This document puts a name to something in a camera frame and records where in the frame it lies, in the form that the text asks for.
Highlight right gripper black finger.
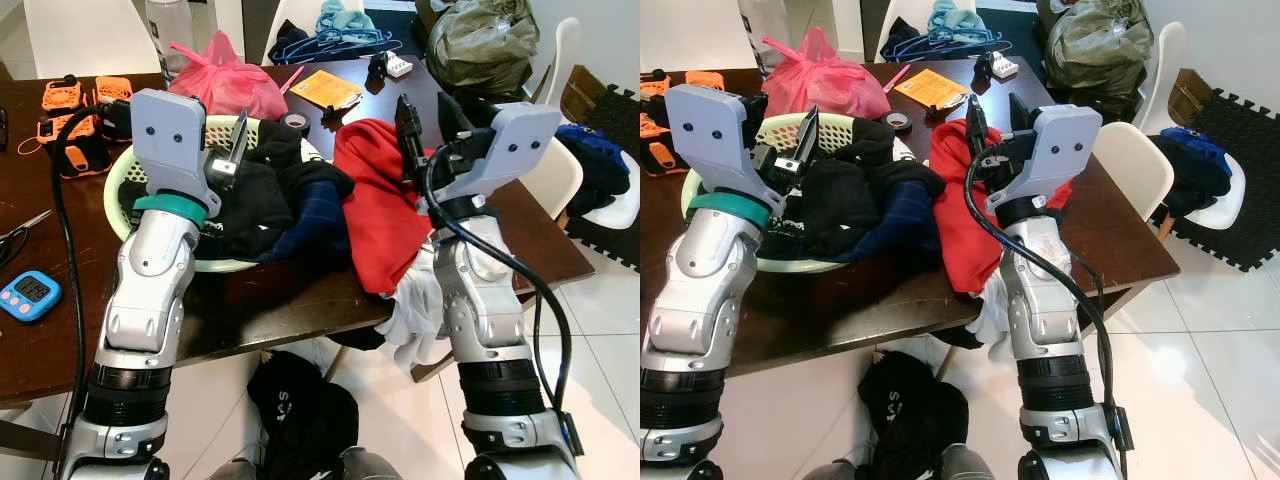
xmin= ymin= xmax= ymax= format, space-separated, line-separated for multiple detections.
xmin=436 ymin=92 xmax=477 ymax=142
xmin=964 ymin=92 xmax=992 ymax=167
xmin=1008 ymin=94 xmax=1042 ymax=139
xmin=395 ymin=95 xmax=427 ymax=187

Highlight black white-printed garment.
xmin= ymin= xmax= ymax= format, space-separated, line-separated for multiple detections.
xmin=195 ymin=118 xmax=331 ymax=259
xmin=765 ymin=115 xmax=901 ymax=263

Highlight pink plastic bag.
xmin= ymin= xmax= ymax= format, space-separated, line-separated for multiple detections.
xmin=168 ymin=30 xmax=289 ymax=121
xmin=760 ymin=27 xmax=886 ymax=119

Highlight yellow paper packet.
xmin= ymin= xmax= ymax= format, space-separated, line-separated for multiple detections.
xmin=893 ymin=68 xmax=969 ymax=109
xmin=290 ymin=68 xmax=363 ymax=109

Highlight red garment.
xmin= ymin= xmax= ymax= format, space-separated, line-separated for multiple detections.
xmin=930 ymin=118 xmax=1076 ymax=296
xmin=332 ymin=118 xmax=441 ymax=296

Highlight olive green bag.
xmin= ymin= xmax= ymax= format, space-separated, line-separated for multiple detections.
xmin=1040 ymin=0 xmax=1156 ymax=96
xmin=427 ymin=0 xmax=541 ymax=93

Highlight bunch of blue hangers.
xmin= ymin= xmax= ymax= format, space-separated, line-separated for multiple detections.
xmin=880 ymin=22 xmax=1011 ymax=63
xmin=268 ymin=20 xmax=403 ymax=63

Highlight navy blue garment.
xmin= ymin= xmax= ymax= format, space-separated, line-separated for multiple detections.
xmin=258 ymin=178 xmax=356 ymax=264
xmin=845 ymin=178 xmax=946 ymax=263

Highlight large orange black device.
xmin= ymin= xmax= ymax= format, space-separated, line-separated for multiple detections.
xmin=640 ymin=112 xmax=691 ymax=179
xmin=35 ymin=110 xmax=113 ymax=181

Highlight pale green laundry basket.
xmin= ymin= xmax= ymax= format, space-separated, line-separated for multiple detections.
xmin=680 ymin=112 xmax=901 ymax=273
xmin=105 ymin=115 xmax=336 ymax=273

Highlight teal cloth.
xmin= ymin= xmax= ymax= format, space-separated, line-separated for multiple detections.
xmin=318 ymin=0 xmax=379 ymax=36
xmin=928 ymin=0 xmax=986 ymax=36

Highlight clear water bottle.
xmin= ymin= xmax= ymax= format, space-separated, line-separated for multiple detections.
xmin=145 ymin=0 xmax=196 ymax=79
xmin=738 ymin=0 xmax=791 ymax=73

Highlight brown wooden box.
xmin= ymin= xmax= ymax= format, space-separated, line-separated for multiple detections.
xmin=1165 ymin=68 xmax=1213 ymax=126
xmin=560 ymin=65 xmax=606 ymax=123

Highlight blue black clothes heap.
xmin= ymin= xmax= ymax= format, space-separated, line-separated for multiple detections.
xmin=555 ymin=122 xmax=633 ymax=216
xmin=1150 ymin=125 xmax=1236 ymax=219

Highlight black foam puzzle mat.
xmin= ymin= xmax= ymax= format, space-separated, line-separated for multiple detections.
xmin=560 ymin=65 xmax=641 ymax=273
xmin=1165 ymin=68 xmax=1280 ymax=273

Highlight white cloth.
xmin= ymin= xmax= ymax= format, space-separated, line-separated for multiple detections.
xmin=380 ymin=245 xmax=451 ymax=371
xmin=965 ymin=270 xmax=1011 ymax=346

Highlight black scissors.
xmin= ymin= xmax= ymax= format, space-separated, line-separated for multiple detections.
xmin=0 ymin=208 xmax=53 ymax=271

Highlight blue digital timer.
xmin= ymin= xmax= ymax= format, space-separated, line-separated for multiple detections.
xmin=0 ymin=270 xmax=63 ymax=323

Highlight black lettered garment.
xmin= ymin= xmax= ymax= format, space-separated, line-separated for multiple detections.
xmin=855 ymin=350 xmax=969 ymax=480
xmin=247 ymin=350 xmax=359 ymax=480

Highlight grey robot right leg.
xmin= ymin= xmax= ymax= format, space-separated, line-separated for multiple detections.
xmin=940 ymin=445 xmax=996 ymax=480
xmin=340 ymin=445 xmax=401 ymax=480

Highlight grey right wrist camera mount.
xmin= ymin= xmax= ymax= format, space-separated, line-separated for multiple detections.
xmin=985 ymin=105 xmax=1103 ymax=216
xmin=440 ymin=102 xmax=563 ymax=201

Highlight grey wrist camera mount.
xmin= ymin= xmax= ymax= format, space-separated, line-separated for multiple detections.
xmin=985 ymin=105 xmax=1103 ymax=216
xmin=665 ymin=85 xmax=771 ymax=216
xmin=130 ymin=88 xmax=236 ymax=206
xmin=440 ymin=102 xmax=563 ymax=201

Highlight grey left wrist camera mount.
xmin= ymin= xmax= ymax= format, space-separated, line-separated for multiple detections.
xmin=665 ymin=85 xmax=771 ymax=216
xmin=130 ymin=88 xmax=236 ymax=206

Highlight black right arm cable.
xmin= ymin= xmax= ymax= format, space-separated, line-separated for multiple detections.
xmin=420 ymin=135 xmax=576 ymax=456
xmin=963 ymin=135 xmax=1121 ymax=451

